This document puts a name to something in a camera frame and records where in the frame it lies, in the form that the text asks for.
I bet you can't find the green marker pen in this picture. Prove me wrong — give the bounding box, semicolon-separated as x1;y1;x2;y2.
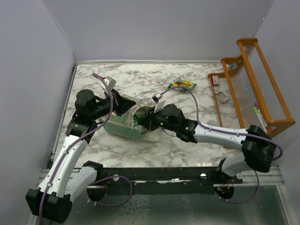
253;106;268;132

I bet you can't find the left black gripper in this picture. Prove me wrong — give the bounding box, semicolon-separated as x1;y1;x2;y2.
90;88;136;120

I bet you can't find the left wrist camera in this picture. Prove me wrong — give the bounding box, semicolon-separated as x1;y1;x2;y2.
104;76;116;90

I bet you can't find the green printed paper bag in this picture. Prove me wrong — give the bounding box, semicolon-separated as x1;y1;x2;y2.
98;92;162;143

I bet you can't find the purple marker pen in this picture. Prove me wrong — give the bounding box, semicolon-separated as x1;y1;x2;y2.
254;103;267;126

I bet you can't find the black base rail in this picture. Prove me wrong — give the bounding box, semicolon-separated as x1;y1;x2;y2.
85;161;242;200

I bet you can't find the small clear plastic cup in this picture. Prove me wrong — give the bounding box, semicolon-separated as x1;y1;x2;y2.
207;120;218;126

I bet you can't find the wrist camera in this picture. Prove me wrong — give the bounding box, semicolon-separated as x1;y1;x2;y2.
152;93;166;113
104;76;116;90

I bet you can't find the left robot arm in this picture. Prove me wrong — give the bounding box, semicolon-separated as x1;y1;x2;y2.
25;89;135;224

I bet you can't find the small grey cardboard box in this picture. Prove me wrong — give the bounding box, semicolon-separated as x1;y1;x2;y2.
215;91;228;103

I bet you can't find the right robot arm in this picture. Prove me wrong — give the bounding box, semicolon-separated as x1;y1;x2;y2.
138;104;276;183

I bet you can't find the wooden tiered rack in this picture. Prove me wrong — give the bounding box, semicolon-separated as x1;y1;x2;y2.
208;37;296;138

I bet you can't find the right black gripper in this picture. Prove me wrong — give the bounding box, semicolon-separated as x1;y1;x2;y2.
139;105;178;133

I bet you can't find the yellow green snack packet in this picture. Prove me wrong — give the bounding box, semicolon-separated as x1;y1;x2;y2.
168;77;197;92

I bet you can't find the red white small box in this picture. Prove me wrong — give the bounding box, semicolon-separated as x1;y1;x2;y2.
211;75;220;86

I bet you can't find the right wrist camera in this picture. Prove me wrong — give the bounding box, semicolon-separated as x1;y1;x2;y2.
152;93;166;113

